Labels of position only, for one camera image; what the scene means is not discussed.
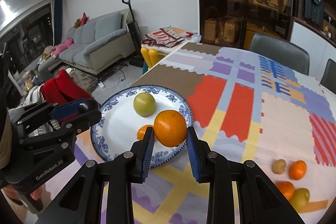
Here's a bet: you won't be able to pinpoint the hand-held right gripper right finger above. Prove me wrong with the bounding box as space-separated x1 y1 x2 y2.
186 126 302 224

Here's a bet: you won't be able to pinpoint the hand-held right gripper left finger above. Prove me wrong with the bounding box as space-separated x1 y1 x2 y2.
31 127 156 224

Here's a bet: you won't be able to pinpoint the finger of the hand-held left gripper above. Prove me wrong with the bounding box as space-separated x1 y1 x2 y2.
8 99 87 133
18 109 102 151

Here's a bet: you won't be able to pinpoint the dark purple plum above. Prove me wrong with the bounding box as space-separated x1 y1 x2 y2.
78 99 100 116

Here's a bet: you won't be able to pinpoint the orange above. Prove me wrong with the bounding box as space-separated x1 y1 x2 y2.
276 181 295 201
290 160 307 179
154 110 188 148
137 125 154 141

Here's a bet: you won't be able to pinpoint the blue and white patterned plate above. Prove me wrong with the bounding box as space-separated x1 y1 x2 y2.
90 85 193 169

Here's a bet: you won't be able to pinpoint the green apple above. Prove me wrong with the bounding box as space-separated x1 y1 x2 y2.
133 92 157 117

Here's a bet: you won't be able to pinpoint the small tan round fruit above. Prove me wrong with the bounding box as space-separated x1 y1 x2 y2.
272 159 287 175

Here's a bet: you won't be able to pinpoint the yellow-green apple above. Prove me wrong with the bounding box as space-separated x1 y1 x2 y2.
289 188 310 210

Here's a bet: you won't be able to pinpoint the person's left hand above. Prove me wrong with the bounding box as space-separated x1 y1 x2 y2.
1 183 44 205

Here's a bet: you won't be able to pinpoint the red jacket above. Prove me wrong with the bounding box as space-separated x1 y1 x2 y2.
41 70 94 109

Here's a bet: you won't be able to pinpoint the grey striped cloth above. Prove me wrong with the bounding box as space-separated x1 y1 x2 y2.
22 85 61 136

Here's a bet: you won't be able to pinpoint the pink plush toy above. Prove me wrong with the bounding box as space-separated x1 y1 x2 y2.
51 37 74 58

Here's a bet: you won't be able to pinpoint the colourful patchwork tablecloth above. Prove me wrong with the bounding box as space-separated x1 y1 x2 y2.
47 44 336 224

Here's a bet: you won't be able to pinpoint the grey sofa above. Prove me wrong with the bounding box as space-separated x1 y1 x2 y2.
38 11 130 76

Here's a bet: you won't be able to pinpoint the dark blue curtain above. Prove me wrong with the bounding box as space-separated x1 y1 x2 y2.
54 0 64 46

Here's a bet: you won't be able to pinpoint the black upright vacuum cleaner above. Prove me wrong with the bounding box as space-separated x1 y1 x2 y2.
121 0 144 67

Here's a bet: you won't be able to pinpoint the red and white striped cloth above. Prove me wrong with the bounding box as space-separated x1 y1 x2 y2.
143 27 196 47

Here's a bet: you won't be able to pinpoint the cardboard box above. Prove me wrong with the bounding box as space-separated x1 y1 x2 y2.
204 18 219 42

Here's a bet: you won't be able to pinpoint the wide grey dining chair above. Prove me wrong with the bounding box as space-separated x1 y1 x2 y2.
248 32 310 75

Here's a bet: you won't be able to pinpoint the dark glass-door cabinet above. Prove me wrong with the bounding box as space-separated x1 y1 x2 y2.
196 0 293 50

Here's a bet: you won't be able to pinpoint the narrow grey dining chair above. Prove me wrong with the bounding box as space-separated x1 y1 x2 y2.
320 58 336 88

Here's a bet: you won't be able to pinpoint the yellow handled tools in cup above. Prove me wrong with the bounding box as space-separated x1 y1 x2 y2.
140 46 159 75

